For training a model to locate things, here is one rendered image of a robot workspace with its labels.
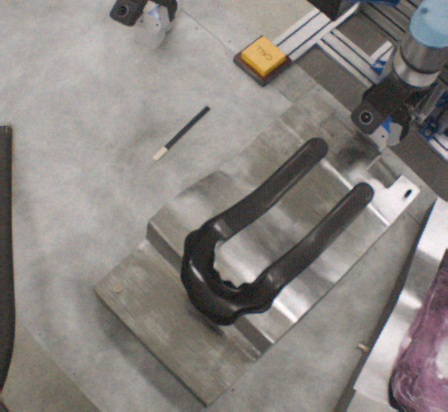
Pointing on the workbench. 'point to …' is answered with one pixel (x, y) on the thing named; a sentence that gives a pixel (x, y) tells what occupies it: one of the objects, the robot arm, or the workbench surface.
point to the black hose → (6, 217)
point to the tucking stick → (181, 133)
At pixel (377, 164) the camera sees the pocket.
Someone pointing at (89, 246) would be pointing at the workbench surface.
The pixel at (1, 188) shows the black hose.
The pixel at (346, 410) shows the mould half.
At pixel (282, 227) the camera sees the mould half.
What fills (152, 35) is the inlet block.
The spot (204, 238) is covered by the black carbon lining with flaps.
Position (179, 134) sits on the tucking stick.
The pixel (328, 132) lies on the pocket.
